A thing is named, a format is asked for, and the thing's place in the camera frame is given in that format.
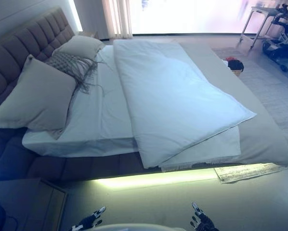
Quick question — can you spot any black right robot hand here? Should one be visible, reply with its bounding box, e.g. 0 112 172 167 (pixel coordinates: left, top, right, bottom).
191 202 218 231

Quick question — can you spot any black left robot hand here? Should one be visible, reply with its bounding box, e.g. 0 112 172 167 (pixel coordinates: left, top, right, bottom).
71 205 106 231

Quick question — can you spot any white duvet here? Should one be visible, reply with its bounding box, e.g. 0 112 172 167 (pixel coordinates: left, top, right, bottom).
113 38 257 169

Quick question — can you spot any yellow under-bed light strip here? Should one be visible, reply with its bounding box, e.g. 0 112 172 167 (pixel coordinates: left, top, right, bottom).
86 166 219 191

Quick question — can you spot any white bed sheet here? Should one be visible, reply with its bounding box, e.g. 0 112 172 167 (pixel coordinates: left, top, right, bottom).
22 44 140 158

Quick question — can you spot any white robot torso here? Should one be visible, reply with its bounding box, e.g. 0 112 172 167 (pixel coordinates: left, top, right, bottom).
95 222 173 231

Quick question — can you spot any wooden nightstand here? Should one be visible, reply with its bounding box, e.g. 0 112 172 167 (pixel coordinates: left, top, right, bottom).
0 178 69 231

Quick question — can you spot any beige fringed bedspread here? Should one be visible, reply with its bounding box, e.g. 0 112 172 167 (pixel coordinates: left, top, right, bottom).
160 39 288 173

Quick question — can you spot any large beige pillow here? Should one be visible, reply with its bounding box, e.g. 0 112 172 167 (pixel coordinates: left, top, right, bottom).
0 54 77 140

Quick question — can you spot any light patterned rug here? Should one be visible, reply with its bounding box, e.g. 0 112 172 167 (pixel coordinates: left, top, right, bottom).
211 47 288 185

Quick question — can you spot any grey knitted fringed cushion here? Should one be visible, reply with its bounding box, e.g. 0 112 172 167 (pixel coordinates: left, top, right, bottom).
45 51 99 96

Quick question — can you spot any basket with dark clothes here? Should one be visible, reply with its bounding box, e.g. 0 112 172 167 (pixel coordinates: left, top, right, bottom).
222 56 245 77

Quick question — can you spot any small beige pillow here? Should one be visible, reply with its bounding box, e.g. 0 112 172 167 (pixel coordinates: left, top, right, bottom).
52 35 105 60

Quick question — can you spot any brown tufted headboard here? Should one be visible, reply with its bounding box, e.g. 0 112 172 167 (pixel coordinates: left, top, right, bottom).
0 7 76 104

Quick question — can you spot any white wheeled robot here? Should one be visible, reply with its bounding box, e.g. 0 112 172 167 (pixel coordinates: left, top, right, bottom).
262 3 288 73

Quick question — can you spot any beige curtain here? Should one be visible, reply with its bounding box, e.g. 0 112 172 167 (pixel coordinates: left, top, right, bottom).
101 0 135 40

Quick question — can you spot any bright window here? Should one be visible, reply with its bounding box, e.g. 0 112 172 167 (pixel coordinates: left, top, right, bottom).
129 0 255 36

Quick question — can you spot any white side table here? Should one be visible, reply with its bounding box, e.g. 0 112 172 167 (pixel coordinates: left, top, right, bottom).
239 6 283 50

